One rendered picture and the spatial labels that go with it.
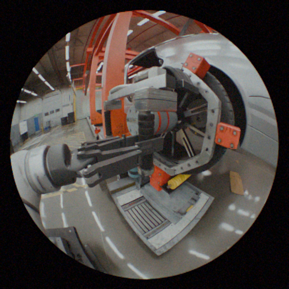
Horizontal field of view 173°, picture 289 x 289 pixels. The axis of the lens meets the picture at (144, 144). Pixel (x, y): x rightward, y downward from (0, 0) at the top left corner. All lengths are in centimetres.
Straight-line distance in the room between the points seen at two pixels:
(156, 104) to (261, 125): 66
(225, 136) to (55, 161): 41
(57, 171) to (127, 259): 85
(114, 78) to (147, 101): 66
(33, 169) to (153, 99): 25
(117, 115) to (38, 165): 71
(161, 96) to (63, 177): 22
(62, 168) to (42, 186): 6
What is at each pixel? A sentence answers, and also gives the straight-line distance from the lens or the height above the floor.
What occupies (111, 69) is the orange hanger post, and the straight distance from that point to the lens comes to 84.
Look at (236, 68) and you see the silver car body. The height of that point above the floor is 128.
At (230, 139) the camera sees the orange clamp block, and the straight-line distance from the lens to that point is 33.
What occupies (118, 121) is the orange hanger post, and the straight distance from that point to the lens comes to 80.
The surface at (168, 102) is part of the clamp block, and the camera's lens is 22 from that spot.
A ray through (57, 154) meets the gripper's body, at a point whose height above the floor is 86.
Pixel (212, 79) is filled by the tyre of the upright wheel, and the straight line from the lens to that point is 45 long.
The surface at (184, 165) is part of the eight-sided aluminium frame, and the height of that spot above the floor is 68.
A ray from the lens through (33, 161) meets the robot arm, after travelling 18.
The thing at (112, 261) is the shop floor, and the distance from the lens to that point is 95.
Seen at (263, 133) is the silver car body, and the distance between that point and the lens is 73.
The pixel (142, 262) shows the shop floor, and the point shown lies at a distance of 92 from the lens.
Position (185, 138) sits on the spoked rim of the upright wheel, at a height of 76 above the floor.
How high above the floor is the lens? 91
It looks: 23 degrees down
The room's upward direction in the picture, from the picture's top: straight up
